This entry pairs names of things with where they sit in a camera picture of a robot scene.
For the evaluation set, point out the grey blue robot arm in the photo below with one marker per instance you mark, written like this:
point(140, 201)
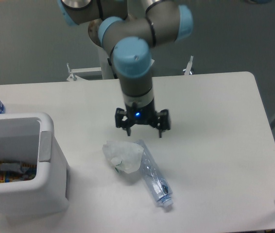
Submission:
point(128, 45)

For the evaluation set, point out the colourful trash in can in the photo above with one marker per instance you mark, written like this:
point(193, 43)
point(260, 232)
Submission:
point(13, 171)

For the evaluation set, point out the white plastic bag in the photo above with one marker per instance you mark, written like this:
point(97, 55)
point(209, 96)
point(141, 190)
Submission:
point(123, 156)

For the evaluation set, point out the crushed clear plastic bottle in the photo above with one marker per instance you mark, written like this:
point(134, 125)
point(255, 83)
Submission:
point(154, 179)

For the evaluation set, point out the white pedestal foot bracket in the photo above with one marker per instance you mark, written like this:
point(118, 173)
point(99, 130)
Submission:
point(80, 74)

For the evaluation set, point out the white trash can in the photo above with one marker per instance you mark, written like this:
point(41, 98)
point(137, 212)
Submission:
point(29, 138)

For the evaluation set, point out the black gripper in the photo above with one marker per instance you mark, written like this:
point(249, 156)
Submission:
point(146, 115)

